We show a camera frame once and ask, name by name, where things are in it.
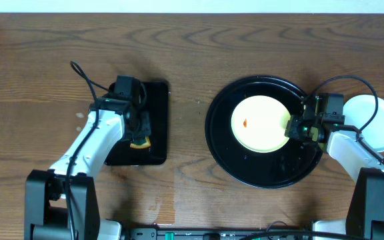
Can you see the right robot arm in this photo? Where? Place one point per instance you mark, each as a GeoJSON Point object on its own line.
{"type": "Point", "coordinates": [344, 143]}

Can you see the black rectangular tray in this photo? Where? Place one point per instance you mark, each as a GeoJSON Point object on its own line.
{"type": "Point", "coordinates": [157, 106]}

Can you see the yellow green sponge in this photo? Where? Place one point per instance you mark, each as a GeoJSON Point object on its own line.
{"type": "Point", "coordinates": [140, 143]}

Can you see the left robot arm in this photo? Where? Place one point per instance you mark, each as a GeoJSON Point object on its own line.
{"type": "Point", "coordinates": [61, 202]}

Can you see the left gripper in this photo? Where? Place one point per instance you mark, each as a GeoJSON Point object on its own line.
{"type": "Point", "coordinates": [144, 119]}

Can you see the light blue plate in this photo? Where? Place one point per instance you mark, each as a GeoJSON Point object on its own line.
{"type": "Point", "coordinates": [357, 112]}

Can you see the black round tray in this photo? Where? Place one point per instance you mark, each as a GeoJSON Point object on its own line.
{"type": "Point", "coordinates": [277, 169]}

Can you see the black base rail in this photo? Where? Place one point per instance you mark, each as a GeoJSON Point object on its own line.
{"type": "Point", "coordinates": [149, 233]}

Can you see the yellow plate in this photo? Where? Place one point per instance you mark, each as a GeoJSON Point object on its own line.
{"type": "Point", "coordinates": [259, 123]}

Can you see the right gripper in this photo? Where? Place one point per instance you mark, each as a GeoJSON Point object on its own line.
{"type": "Point", "coordinates": [291, 131]}

